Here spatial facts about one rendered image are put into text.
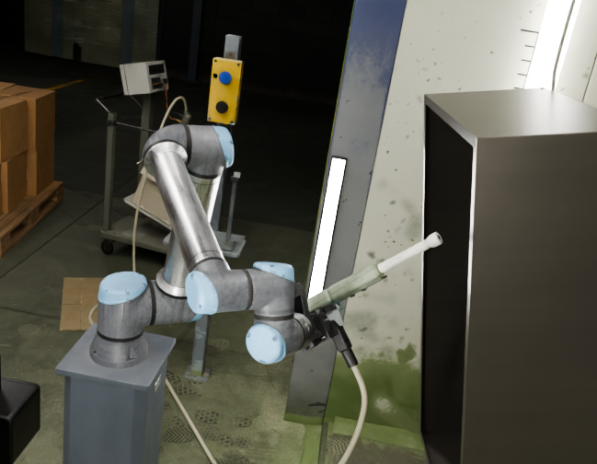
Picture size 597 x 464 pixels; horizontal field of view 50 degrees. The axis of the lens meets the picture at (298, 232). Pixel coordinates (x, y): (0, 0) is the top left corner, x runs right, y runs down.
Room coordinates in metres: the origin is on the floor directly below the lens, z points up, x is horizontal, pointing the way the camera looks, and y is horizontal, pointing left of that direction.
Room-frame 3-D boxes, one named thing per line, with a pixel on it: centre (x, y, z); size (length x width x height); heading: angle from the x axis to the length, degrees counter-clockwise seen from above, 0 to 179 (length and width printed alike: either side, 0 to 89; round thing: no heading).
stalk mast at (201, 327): (2.71, 0.39, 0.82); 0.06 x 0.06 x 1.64; 87
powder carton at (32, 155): (4.58, 2.11, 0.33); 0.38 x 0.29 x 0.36; 4
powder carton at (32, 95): (4.56, 2.10, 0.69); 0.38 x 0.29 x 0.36; 3
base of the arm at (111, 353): (1.83, 0.53, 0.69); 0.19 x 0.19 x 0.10
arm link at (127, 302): (1.84, 0.52, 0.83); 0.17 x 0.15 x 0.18; 119
